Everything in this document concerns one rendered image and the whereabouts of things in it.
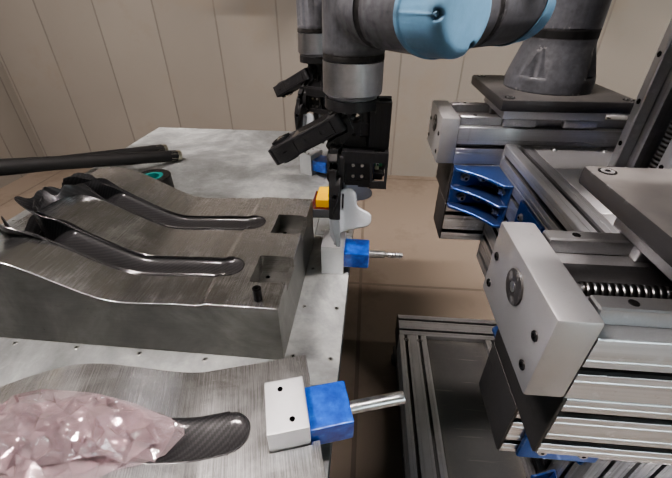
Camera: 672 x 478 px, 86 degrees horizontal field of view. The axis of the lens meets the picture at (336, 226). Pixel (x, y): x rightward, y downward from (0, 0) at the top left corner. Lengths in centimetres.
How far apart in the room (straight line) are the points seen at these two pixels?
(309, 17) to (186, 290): 57
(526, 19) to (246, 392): 48
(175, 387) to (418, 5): 41
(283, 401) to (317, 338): 16
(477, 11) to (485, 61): 235
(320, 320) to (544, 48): 59
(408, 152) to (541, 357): 253
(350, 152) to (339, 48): 12
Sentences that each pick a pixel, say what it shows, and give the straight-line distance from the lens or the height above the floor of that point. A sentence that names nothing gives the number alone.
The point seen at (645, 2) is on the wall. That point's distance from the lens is 304.
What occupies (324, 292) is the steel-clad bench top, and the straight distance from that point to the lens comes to 57.
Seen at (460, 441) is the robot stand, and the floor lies 21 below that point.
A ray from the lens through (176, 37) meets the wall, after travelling 291.
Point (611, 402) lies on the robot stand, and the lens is 40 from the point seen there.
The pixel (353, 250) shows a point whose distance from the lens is 58.
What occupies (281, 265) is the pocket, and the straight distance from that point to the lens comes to 50.
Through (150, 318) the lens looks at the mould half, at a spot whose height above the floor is 86.
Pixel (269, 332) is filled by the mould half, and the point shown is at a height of 85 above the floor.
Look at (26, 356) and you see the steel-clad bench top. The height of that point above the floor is 80.
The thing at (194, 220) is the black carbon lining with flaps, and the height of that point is 88.
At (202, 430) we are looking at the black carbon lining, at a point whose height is 85.
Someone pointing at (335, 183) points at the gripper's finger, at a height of 98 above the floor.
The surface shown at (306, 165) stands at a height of 82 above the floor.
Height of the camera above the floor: 119
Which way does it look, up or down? 33 degrees down
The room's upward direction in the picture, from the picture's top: straight up
